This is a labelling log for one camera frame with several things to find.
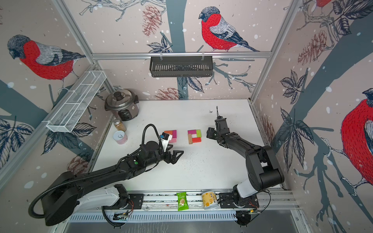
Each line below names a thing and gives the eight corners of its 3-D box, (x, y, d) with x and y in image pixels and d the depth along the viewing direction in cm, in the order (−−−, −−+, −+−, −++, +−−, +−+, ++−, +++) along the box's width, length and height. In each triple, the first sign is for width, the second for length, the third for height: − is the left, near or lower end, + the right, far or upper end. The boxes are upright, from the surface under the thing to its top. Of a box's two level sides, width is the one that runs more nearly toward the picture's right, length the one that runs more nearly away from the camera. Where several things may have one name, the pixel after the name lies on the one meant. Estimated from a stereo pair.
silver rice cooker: (112, 123, 107) (99, 105, 92) (119, 106, 119) (109, 88, 103) (137, 123, 107) (128, 105, 92) (142, 106, 119) (135, 88, 103)
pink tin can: (114, 144, 98) (110, 140, 93) (118, 134, 103) (115, 129, 98) (126, 144, 98) (122, 140, 93) (129, 134, 103) (126, 129, 98)
